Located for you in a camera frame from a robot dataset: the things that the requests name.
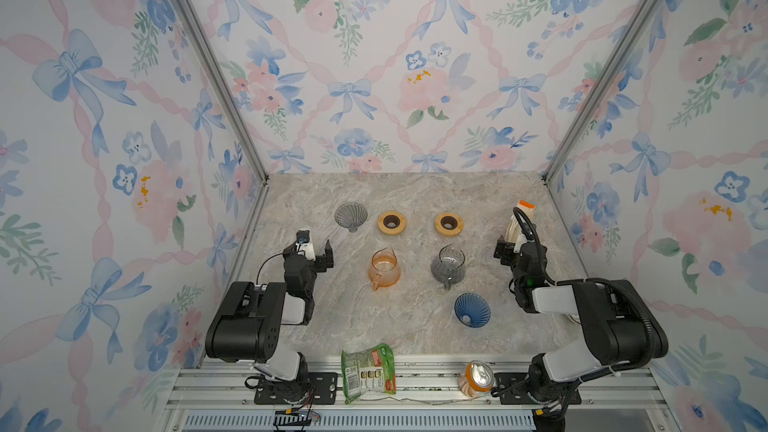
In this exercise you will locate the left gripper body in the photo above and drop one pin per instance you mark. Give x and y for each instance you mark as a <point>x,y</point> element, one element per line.
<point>321,258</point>

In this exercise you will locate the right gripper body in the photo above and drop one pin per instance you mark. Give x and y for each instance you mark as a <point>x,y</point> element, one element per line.
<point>507,252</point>

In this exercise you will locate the coffee filter paper pack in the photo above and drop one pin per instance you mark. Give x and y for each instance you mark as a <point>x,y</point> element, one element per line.
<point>514,230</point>

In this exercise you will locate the grey glass dripper cone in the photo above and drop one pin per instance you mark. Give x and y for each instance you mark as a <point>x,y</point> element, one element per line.
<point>351,215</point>

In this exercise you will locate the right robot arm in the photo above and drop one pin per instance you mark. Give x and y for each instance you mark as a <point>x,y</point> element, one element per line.
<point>618,331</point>

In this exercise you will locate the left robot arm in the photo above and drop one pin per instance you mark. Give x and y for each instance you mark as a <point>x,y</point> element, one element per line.
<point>248,322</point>

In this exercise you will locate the blue glass dripper cone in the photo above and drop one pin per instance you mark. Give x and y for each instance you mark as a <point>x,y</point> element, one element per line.
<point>472,310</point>

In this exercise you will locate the grey glass carafe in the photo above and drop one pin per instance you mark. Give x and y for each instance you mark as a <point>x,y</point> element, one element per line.
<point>448,266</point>

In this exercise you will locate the orange glass carafe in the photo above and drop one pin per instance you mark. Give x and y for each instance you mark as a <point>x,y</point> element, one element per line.
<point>384,269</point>

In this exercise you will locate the orange soda can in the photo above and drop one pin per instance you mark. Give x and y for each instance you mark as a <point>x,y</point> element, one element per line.
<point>476,379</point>

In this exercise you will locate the green snack bag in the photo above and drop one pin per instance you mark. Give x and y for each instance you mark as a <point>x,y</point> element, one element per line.
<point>370,370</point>

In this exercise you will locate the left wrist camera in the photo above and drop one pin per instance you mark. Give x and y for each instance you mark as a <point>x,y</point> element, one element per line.
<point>304,245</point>

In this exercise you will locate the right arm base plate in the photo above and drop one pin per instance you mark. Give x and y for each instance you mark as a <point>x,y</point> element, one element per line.
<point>517,388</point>

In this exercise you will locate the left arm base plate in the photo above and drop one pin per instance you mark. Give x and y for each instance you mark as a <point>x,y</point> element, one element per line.
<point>316,388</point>

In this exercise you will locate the aluminium rail frame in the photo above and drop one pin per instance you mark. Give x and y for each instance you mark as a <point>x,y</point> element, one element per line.
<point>213,397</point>

